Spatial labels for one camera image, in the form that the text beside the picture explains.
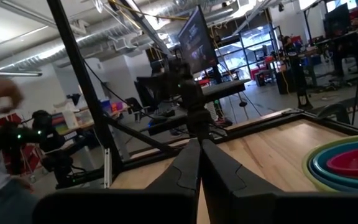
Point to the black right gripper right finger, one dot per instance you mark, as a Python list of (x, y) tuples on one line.
[(244, 205)]

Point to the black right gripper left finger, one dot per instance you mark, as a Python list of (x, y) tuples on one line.
[(169, 202)]

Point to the green bowl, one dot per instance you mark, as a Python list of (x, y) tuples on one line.
[(306, 168)]

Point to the large blue bowl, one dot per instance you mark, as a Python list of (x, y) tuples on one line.
[(317, 169)]

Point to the red bowl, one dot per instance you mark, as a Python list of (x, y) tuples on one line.
[(356, 163)]

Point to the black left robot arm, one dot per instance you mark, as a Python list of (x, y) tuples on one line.
[(197, 105)]

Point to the black chair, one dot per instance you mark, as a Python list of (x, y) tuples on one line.
[(135, 107)]

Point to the pink box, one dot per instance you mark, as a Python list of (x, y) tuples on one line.
[(117, 107)]

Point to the blue box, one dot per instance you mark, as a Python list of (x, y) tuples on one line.
[(106, 106)]

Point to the dark stand tabletop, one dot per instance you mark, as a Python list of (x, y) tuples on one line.
[(225, 88)]

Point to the black box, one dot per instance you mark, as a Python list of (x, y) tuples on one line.
[(282, 81)]

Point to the grey chair back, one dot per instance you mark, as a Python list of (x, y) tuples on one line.
[(334, 109)]

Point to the colourful stacked bins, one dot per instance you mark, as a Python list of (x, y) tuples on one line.
[(60, 124)]

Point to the black pole stand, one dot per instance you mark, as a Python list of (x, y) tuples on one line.
[(298, 81)]

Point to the black computer monitor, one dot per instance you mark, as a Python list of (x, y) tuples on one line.
[(337, 20), (197, 40)]

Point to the thin black pole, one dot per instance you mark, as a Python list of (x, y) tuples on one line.
[(356, 84)]

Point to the ceiling light tube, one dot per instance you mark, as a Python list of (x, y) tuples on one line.
[(11, 73)]

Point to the white metal bracket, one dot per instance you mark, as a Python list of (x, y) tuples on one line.
[(107, 168)]

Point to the black diagonal frame brace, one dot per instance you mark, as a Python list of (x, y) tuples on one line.
[(141, 133)]

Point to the black table edge frame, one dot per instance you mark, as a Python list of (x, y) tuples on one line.
[(259, 126)]

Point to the black frame post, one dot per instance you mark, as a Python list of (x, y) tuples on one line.
[(82, 81)]

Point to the silver ceiling duct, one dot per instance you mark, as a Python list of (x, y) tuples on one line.
[(73, 40)]

